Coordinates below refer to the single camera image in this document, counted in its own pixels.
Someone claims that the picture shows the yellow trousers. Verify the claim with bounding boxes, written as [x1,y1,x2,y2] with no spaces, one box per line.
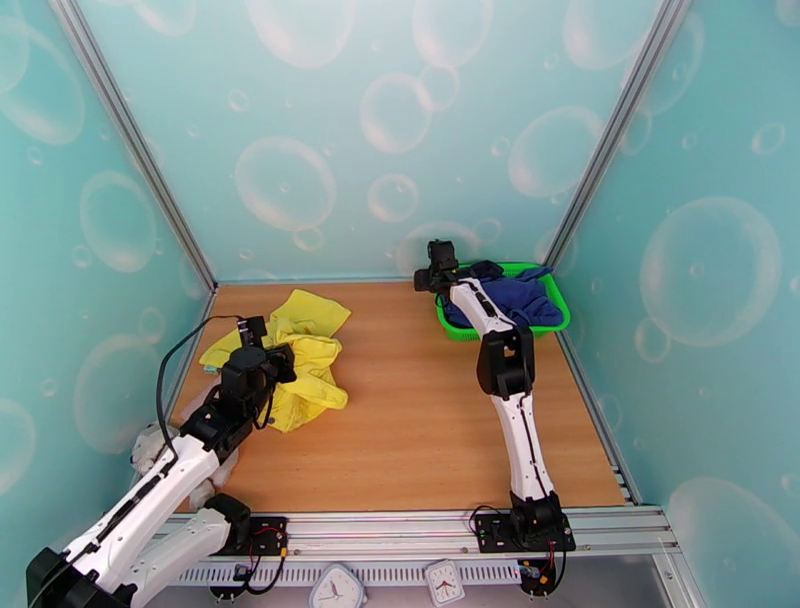
[198,288,353,434]

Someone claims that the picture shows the blue trousers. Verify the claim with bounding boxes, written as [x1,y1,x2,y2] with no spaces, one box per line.
[444,265,564,331]

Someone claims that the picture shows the green plastic basket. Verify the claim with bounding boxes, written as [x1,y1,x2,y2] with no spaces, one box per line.
[434,261,572,343]

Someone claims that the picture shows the white fluffy garment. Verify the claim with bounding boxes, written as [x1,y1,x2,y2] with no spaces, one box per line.
[129,421,242,511]

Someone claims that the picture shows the white rounded clock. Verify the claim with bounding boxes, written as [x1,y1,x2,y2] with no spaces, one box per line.
[310,563,369,608]

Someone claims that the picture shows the white square clock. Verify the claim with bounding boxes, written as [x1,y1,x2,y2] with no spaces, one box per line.
[424,559,467,606]

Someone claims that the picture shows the black camera cable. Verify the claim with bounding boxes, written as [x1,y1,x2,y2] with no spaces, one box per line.
[156,314,246,461]

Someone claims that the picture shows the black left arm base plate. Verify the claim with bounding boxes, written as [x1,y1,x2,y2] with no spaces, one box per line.
[248,515,290,558]

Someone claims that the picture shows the red black power cable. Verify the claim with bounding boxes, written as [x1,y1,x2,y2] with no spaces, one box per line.
[517,538,571,595]
[209,527,292,600]

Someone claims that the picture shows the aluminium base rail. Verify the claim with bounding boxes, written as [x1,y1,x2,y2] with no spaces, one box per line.
[134,506,683,564]

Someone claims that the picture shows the white perforated cable duct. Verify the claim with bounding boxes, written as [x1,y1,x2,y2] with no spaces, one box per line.
[168,557,529,587]

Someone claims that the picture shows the aluminium frame post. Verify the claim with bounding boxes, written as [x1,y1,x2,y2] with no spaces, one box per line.
[543,0,695,270]
[48,0,219,295]

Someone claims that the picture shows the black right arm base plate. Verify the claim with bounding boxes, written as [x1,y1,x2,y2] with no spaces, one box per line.
[471,512,576,554]

